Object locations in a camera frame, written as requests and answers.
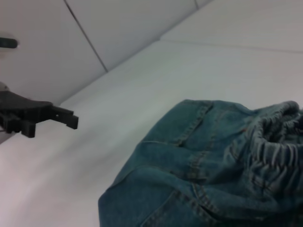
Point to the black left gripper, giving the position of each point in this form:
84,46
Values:
21,111

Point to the blue denim shorts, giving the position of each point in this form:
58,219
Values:
213,170

